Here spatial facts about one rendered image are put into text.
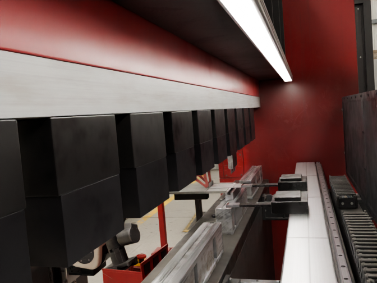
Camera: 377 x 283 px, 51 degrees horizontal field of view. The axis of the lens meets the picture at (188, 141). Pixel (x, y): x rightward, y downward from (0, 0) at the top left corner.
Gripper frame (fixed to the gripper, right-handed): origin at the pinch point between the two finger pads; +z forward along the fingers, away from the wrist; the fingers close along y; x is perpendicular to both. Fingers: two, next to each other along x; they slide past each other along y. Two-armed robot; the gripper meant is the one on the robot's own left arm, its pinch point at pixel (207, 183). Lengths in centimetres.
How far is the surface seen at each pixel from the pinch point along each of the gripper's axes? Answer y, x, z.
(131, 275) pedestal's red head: -44, 25, 11
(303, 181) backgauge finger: -3.6, -34.6, 17.3
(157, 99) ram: -91, -31, -21
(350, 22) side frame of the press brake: 87, -94, -34
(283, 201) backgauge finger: -36.7, -30.1, 14.9
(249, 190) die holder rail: 32.3, -6.0, 13.9
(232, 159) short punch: -4.2, -15.6, -3.5
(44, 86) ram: -125, -32, -22
